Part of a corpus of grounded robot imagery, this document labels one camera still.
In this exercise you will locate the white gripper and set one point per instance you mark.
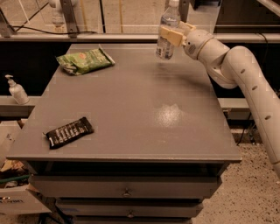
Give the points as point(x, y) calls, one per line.
point(197, 42)

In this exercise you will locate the clear plastic water bottle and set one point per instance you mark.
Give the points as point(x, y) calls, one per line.
point(169, 20)

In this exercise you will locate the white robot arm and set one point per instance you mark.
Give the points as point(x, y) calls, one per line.
point(230, 68)

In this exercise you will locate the white pump dispenser bottle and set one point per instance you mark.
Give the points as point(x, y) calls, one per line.
point(17, 91)

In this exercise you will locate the green snack bag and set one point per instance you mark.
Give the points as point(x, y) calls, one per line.
point(80, 63)

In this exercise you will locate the grey drawer cabinet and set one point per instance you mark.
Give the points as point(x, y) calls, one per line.
point(159, 130)

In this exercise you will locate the black snack bar wrapper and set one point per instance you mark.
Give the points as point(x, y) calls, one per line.
point(68, 133)

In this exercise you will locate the upper drawer knob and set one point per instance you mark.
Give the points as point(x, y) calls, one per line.
point(126, 193)

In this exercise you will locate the drawer knob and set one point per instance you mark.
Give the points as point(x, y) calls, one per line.
point(126, 193)
point(130, 215)

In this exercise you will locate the lower drawer knob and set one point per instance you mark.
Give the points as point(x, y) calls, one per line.
point(130, 215)

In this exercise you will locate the white cardboard box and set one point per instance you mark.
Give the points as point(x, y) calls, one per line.
point(16, 195)

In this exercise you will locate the metal railing frame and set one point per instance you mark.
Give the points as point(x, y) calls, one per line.
point(234, 21)

